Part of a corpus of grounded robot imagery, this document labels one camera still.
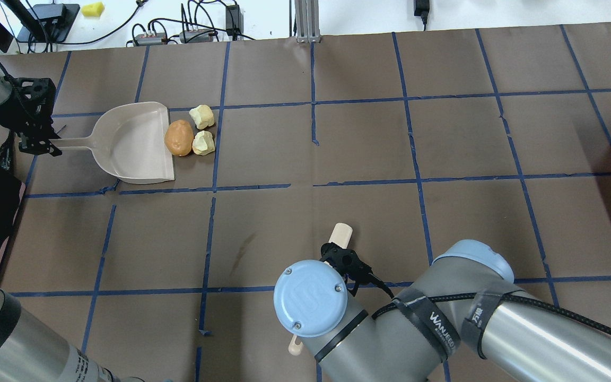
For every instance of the aluminium frame post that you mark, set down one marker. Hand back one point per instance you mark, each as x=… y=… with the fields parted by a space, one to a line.
x=307 y=21

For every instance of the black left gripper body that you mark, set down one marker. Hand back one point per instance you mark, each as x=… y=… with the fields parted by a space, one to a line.
x=17 y=110

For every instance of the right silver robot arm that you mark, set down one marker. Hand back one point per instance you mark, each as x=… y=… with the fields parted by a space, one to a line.
x=357 y=330

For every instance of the beige hand brush black bristles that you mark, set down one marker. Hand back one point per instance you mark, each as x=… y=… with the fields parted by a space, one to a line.
x=341 y=233

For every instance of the beige plastic dustpan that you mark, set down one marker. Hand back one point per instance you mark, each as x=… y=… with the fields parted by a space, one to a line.
x=127 y=142

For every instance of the yellow-white bread chunk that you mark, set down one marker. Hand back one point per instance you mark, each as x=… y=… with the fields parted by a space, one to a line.
x=203 y=143

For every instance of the pale yellow bread chunk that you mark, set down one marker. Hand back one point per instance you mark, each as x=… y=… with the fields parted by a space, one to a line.
x=202 y=116

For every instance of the yellow paper cup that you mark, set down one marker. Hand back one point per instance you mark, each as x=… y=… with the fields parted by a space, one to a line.
x=93 y=10

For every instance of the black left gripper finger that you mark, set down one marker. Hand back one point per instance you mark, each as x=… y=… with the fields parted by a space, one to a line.
x=28 y=145

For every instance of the black device on stand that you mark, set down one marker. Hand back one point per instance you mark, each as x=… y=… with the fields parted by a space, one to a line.
x=43 y=22

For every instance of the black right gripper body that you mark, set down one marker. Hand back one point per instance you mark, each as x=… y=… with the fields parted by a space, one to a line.
x=343 y=258

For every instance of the silver cable adapter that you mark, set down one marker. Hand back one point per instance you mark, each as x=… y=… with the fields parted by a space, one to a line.
x=197 y=36
x=150 y=38

